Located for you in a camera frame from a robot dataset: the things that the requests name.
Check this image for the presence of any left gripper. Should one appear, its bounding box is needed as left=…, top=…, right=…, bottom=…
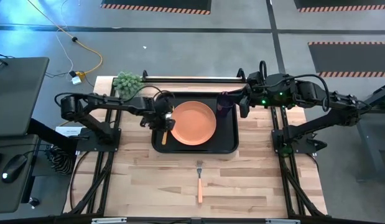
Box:
left=141, top=92, right=177, bottom=132

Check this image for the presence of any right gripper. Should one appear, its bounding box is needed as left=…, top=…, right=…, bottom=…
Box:
left=221, top=70, right=267, bottom=119

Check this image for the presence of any purple faceted cup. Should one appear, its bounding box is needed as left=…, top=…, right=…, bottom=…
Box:
left=216, top=91, right=236, bottom=118

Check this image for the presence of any orange round plate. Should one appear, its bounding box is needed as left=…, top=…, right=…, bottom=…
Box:
left=170, top=100, right=217, bottom=146

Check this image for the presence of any fork with pink handle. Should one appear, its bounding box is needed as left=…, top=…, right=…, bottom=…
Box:
left=196, top=159, right=204, bottom=205

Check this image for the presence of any black rectangular tray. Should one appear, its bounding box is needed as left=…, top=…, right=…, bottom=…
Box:
left=151, top=91, right=239, bottom=154

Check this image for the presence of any green potted plant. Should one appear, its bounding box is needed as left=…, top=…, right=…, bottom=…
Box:
left=113, top=71, right=144, bottom=100

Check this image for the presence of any white paper label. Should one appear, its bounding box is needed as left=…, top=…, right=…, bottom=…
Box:
left=54, top=126, right=83, bottom=138

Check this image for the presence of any black white striped coil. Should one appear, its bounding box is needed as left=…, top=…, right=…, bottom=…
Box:
left=44, top=146, right=77, bottom=175

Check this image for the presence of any black mat with striped edge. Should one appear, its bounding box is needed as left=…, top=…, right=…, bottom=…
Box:
left=100, top=0, right=212, bottom=16
left=293, top=0, right=385, bottom=13
left=307, top=41, right=385, bottom=78

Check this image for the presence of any dark grey desk top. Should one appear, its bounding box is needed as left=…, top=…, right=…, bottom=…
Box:
left=0, top=57, right=50, bottom=138

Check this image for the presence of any black computer mouse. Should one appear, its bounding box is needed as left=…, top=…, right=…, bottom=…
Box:
left=1, top=154, right=28, bottom=184

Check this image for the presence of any black lower desk surface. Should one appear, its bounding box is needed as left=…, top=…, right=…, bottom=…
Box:
left=0, top=134, right=40, bottom=214

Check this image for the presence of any black aluminium table frame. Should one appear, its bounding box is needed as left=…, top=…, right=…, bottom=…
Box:
left=63, top=68, right=328, bottom=218

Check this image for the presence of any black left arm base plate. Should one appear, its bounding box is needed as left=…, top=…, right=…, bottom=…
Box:
left=75, top=127, right=121, bottom=153

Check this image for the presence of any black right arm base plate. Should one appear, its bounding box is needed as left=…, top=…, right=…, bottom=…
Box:
left=271, top=129, right=328, bottom=156

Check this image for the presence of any yellow floor cable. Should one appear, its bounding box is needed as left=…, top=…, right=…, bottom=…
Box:
left=27, top=0, right=103, bottom=75

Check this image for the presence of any black looped cable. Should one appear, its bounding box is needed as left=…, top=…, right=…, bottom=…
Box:
left=69, top=151, right=90, bottom=212

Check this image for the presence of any white floor cable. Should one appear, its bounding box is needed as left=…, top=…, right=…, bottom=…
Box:
left=53, top=0, right=75, bottom=80

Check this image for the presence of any silver table edge bracket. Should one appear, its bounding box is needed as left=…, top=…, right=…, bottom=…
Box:
left=91, top=217, right=128, bottom=224
left=265, top=218, right=301, bottom=224

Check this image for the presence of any neighbouring black workstation frame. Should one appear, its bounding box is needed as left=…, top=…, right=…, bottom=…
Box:
left=335, top=81, right=385, bottom=181

